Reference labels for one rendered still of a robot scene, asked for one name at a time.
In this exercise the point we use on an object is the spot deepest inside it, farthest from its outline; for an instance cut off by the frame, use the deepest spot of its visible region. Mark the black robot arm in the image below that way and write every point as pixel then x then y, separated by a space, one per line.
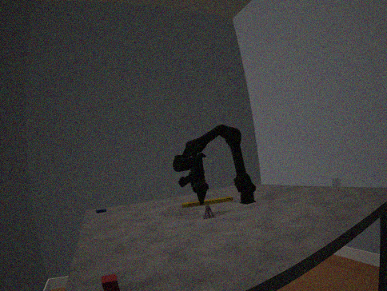
pixel 193 148

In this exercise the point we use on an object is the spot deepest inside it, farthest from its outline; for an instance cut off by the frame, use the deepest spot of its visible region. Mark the yellow bar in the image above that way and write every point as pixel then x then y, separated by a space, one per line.
pixel 207 202

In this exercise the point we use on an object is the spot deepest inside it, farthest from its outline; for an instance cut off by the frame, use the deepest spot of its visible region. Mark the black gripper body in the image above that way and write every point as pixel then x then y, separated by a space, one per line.
pixel 199 179

